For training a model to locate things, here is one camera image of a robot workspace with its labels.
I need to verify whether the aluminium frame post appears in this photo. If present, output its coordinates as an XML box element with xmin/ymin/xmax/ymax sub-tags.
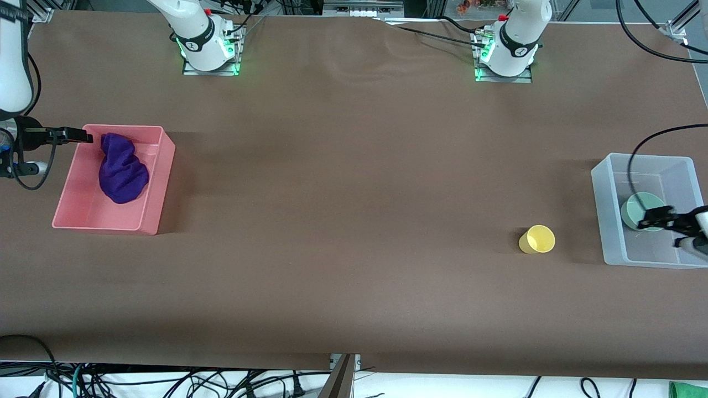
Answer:
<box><xmin>320</xmin><ymin>354</ymin><xmax>361</xmax><ymax>398</ymax></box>

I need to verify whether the white power strip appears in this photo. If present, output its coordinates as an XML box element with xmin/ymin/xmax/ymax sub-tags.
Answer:
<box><xmin>323</xmin><ymin>0</ymin><xmax>405</xmax><ymax>17</ymax></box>

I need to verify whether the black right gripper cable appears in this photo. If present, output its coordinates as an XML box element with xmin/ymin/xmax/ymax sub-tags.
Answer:
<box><xmin>10</xmin><ymin>51</ymin><xmax>58</xmax><ymax>191</ymax></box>

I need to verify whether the purple cloth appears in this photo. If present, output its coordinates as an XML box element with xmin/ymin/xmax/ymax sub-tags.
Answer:
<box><xmin>98</xmin><ymin>133</ymin><xmax>150</xmax><ymax>205</ymax></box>

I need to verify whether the thick black cable loop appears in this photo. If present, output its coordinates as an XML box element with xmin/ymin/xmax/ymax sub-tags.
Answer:
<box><xmin>616</xmin><ymin>0</ymin><xmax>708</xmax><ymax>62</ymax></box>

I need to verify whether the black cable on table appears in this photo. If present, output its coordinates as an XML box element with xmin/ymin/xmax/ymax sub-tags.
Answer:
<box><xmin>387</xmin><ymin>15</ymin><xmax>487</xmax><ymax>49</ymax></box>

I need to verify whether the pink plastic bin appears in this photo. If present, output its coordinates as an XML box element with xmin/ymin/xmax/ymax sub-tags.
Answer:
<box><xmin>52</xmin><ymin>124</ymin><xmax>176</xmax><ymax>236</ymax></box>

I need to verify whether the yellow plastic cup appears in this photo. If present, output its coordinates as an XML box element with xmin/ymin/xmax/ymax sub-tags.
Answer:
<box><xmin>518</xmin><ymin>224</ymin><xmax>556</xmax><ymax>255</ymax></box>

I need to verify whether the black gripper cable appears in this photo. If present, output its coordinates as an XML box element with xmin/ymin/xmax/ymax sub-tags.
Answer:
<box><xmin>10</xmin><ymin>51</ymin><xmax>58</xmax><ymax>191</ymax></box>
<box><xmin>627</xmin><ymin>124</ymin><xmax>708</xmax><ymax>222</ymax></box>

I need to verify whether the green cloth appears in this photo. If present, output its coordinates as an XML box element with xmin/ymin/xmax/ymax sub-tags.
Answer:
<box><xmin>669</xmin><ymin>381</ymin><xmax>708</xmax><ymax>398</ymax></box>

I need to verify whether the clear plastic bin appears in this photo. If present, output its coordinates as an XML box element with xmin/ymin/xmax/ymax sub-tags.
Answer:
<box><xmin>591</xmin><ymin>153</ymin><xmax>708</xmax><ymax>270</ymax></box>

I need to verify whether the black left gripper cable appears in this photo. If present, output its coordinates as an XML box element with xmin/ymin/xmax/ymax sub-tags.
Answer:
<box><xmin>627</xmin><ymin>124</ymin><xmax>708</xmax><ymax>222</ymax></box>

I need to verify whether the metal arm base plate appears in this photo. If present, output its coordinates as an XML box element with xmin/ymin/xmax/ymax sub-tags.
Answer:
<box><xmin>473</xmin><ymin>29</ymin><xmax>534</xmax><ymax>84</ymax></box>
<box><xmin>182</xmin><ymin>24</ymin><xmax>245</xmax><ymax>77</ymax></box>

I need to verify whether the black floor cable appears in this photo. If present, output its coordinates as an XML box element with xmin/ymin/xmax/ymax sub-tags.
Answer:
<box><xmin>0</xmin><ymin>334</ymin><xmax>63</xmax><ymax>398</ymax></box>

